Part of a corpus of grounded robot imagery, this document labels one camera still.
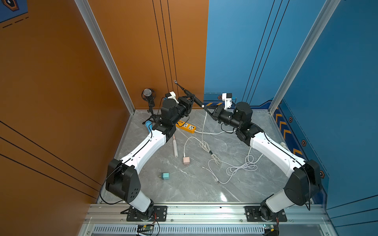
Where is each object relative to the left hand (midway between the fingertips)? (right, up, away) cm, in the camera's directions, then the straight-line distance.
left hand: (198, 94), depth 72 cm
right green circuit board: (+35, -66, 0) cm, 75 cm away
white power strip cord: (0, -21, +34) cm, 40 cm away
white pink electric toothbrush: (-14, -32, +24) cm, 42 cm away
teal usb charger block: (-19, -45, +11) cm, 50 cm away
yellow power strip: (-8, -17, +34) cm, 39 cm away
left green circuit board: (-26, -65, -1) cm, 70 cm away
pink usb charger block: (-6, -38, +17) cm, 42 cm away
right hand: (+3, -7, -1) cm, 8 cm away
